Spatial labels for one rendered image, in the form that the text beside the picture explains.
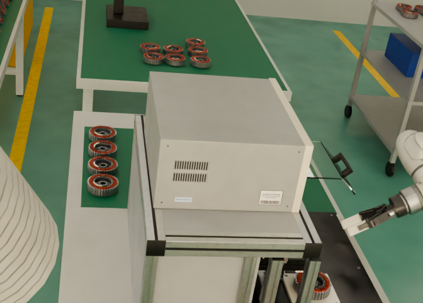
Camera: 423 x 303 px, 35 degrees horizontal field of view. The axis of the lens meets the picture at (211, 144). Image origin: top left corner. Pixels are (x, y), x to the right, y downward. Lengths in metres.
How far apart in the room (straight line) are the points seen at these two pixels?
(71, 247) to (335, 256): 0.86
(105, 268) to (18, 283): 1.36
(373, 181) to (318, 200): 1.86
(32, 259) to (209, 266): 0.99
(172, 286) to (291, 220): 0.35
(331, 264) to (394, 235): 1.73
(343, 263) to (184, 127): 0.83
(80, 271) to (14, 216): 1.41
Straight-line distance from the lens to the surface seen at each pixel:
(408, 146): 2.39
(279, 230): 1.74
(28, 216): 0.74
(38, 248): 0.76
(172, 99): 1.86
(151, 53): 3.67
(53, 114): 4.68
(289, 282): 2.12
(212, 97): 1.90
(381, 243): 3.86
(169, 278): 1.72
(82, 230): 2.28
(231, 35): 4.23
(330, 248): 2.33
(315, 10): 7.51
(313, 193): 2.65
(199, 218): 1.72
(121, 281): 2.08
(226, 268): 1.72
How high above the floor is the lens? 2.08
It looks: 28 degrees down
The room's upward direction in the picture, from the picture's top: 8 degrees clockwise
